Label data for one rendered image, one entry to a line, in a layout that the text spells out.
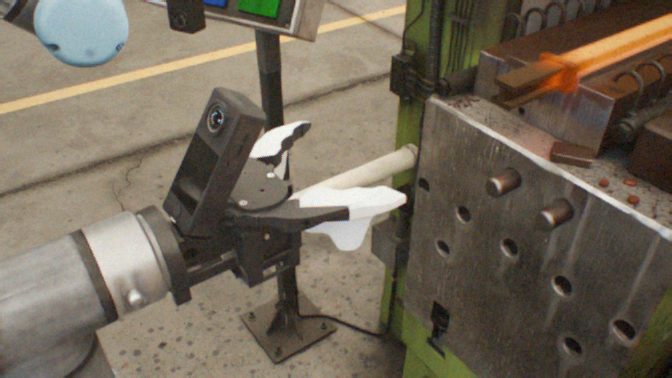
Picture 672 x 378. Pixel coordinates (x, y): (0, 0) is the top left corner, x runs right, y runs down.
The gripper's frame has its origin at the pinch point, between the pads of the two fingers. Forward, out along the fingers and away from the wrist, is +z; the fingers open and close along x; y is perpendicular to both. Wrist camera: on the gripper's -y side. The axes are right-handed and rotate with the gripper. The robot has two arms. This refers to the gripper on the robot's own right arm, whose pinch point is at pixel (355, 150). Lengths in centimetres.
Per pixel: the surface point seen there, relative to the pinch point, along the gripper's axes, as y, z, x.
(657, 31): -0.7, 49.6, 1.2
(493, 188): 12.7, 20.7, 1.4
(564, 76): 0.0, 29.3, 1.6
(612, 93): 0.8, 31.8, 6.5
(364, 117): 100, 114, -140
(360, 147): 100, 97, -121
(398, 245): 60, 40, -34
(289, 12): 1.5, 16.3, -38.4
